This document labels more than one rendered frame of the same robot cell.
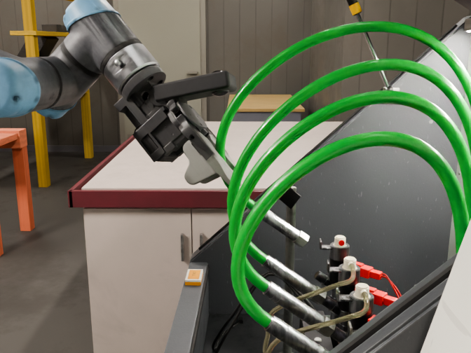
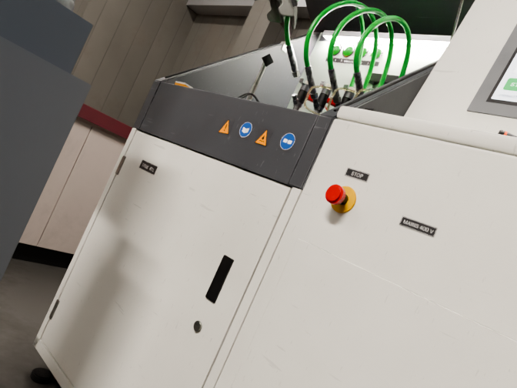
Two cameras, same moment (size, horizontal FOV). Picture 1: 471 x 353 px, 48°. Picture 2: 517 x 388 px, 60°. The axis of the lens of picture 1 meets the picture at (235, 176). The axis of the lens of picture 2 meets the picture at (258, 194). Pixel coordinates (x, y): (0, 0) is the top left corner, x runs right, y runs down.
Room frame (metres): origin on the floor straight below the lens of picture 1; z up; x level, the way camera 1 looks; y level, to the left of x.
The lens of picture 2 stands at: (-0.16, 0.84, 0.72)
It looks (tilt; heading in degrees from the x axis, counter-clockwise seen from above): 2 degrees up; 311
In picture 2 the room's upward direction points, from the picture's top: 24 degrees clockwise
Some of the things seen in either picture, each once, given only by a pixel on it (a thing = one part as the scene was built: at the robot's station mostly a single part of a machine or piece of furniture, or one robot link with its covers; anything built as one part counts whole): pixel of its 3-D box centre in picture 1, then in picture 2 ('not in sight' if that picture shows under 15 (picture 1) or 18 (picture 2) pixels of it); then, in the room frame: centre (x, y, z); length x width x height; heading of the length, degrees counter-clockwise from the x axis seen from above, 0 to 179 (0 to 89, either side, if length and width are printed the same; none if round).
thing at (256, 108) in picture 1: (262, 136); not in sight; (5.85, -0.30, 0.39); 1.46 x 0.75 x 0.78; 0
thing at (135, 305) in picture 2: not in sight; (143, 277); (0.74, 0.10, 0.44); 0.65 x 0.02 x 0.68; 178
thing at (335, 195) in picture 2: not in sight; (338, 196); (0.29, 0.14, 0.80); 0.05 x 0.04 x 0.05; 178
